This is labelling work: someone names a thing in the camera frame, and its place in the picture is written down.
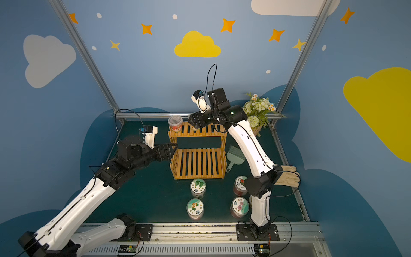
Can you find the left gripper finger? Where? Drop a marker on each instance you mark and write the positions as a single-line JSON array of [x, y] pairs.
[[169, 148], [165, 156]]

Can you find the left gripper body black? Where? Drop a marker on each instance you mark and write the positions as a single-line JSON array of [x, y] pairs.
[[157, 151]]

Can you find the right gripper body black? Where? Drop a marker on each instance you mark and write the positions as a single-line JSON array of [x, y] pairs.
[[195, 119]]

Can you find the small clear jar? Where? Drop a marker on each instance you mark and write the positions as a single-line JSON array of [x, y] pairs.
[[175, 123]]

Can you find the bamboo two-tier shelf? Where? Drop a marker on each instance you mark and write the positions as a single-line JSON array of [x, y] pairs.
[[204, 163]]

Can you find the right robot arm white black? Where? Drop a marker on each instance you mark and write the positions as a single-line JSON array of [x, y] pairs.
[[262, 168]]

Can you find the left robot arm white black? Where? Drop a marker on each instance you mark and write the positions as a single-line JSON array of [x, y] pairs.
[[60, 238]]

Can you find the large jar green leaf lid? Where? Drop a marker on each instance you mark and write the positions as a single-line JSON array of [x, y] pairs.
[[198, 188]]

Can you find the rear aluminium crossbar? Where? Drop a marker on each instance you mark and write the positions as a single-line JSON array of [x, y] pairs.
[[149, 116]]

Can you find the pink ribbed flower pot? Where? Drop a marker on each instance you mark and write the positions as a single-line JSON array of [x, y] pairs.
[[256, 130]]

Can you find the large jar orange flower lid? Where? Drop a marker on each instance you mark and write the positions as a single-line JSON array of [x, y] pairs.
[[195, 209]]

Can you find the white green artificial flowers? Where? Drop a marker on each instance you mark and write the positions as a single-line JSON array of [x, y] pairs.
[[257, 109]]

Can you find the large jar red strawberry lid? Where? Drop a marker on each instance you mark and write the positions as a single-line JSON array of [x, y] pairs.
[[239, 187]]

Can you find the large jar purple flower lid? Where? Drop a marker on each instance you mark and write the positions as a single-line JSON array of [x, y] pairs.
[[239, 207]]

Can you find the left green circuit board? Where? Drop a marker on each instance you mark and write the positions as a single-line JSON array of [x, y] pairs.
[[132, 249]]

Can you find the green circuit board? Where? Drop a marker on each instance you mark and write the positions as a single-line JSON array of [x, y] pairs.
[[261, 250], [132, 249]]

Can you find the beige work gloves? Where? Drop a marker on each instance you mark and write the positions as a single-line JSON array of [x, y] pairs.
[[287, 176]]

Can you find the right green circuit board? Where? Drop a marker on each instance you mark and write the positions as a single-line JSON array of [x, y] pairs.
[[261, 250]]

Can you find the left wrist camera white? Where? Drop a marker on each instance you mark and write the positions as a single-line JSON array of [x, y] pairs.
[[148, 133]]

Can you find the left aluminium frame post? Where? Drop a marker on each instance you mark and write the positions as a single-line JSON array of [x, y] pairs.
[[62, 13]]

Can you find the aluminium frame post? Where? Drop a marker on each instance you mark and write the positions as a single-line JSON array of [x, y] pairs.
[[312, 37], [62, 13]]

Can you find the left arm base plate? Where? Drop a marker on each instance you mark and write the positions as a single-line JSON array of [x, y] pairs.
[[136, 232]]

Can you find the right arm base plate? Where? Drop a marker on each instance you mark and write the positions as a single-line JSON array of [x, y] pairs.
[[244, 233]]

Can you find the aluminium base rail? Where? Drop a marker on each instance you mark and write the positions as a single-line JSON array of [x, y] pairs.
[[211, 239]]

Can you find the right aluminium frame post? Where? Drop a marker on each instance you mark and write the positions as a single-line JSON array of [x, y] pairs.
[[312, 37]]

